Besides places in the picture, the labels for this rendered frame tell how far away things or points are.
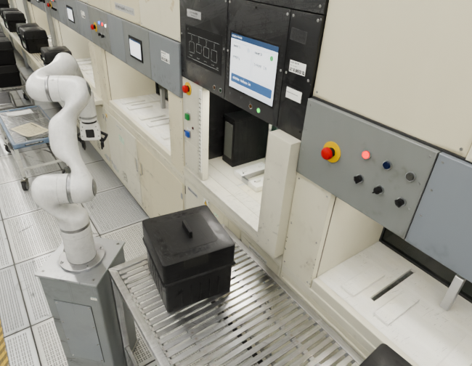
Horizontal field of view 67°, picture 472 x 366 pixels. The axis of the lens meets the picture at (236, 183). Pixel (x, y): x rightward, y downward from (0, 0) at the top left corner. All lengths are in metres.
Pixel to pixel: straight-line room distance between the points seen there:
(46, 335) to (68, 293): 0.80
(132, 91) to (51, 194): 1.97
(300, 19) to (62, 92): 0.91
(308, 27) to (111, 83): 2.30
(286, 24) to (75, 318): 1.51
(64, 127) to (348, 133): 1.03
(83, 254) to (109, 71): 1.89
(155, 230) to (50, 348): 1.23
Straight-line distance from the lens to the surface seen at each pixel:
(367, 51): 1.08
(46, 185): 1.52
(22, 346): 2.54
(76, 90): 1.53
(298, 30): 1.24
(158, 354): 1.39
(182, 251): 1.34
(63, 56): 1.67
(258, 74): 1.40
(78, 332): 1.96
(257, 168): 2.09
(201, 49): 1.73
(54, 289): 1.79
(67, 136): 1.52
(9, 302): 2.80
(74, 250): 1.67
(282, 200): 1.36
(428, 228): 1.07
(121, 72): 3.27
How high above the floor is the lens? 1.93
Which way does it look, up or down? 32 degrees down
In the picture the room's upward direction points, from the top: 4 degrees clockwise
